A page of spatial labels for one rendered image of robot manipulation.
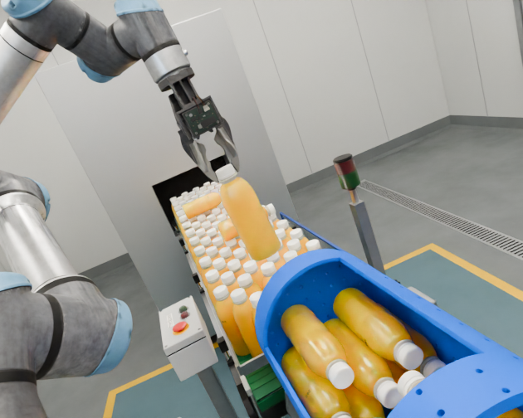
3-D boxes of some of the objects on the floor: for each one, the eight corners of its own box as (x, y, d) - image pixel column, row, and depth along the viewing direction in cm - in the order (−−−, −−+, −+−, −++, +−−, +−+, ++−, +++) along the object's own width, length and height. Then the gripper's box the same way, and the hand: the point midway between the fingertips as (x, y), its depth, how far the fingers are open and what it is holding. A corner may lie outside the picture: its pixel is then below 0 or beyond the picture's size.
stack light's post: (429, 444, 163) (354, 205, 129) (422, 437, 166) (348, 203, 133) (437, 439, 164) (364, 200, 130) (430, 432, 167) (358, 198, 134)
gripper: (145, 85, 68) (206, 193, 73) (204, 56, 70) (260, 164, 75) (148, 93, 77) (202, 190, 81) (200, 67, 78) (251, 163, 83)
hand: (224, 171), depth 81 cm, fingers closed on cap, 4 cm apart
